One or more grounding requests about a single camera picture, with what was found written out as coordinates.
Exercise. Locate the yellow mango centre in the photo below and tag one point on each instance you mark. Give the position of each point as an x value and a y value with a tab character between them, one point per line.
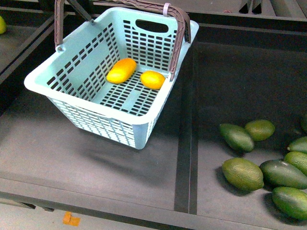
152	80

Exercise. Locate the green avocado lower right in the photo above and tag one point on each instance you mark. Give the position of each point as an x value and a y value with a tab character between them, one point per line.
243	174

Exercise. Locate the white zip tie right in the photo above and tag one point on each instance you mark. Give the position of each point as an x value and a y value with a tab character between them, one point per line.
165	9

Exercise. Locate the green avocado middle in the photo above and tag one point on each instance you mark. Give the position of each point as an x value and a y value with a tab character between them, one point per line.
260	130

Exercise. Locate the green avocado edge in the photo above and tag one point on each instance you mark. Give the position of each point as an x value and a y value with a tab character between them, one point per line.
299	145

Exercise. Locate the light blue plastic basket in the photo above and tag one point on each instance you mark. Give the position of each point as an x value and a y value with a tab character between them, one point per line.
74	80

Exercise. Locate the green avocado upper left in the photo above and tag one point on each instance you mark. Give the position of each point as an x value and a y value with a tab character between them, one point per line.
297	159

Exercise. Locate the green avocado bottom left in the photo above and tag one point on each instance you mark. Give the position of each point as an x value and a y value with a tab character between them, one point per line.
279	173

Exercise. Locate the orange floor marker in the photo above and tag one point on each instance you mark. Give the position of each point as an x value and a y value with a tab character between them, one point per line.
69	219

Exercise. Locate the green fruit top left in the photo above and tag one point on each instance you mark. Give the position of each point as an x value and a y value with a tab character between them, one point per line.
3	26

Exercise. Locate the brown basket handle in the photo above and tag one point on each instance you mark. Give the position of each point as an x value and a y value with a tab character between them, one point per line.
184	20
139	4

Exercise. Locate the green avocado top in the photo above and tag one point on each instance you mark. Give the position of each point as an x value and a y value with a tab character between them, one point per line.
237	137

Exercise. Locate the yellow mango left upper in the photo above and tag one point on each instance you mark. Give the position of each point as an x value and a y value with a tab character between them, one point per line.
121	71

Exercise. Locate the green avocado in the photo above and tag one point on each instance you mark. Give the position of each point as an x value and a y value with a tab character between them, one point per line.
260	130
279	173
291	201
237	137
243	174
297	159

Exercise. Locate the yellow mango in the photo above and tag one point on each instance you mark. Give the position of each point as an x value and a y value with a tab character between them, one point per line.
121	71
152	80

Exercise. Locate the black display shelf tray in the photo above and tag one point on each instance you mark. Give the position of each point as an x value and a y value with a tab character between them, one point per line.
241	67

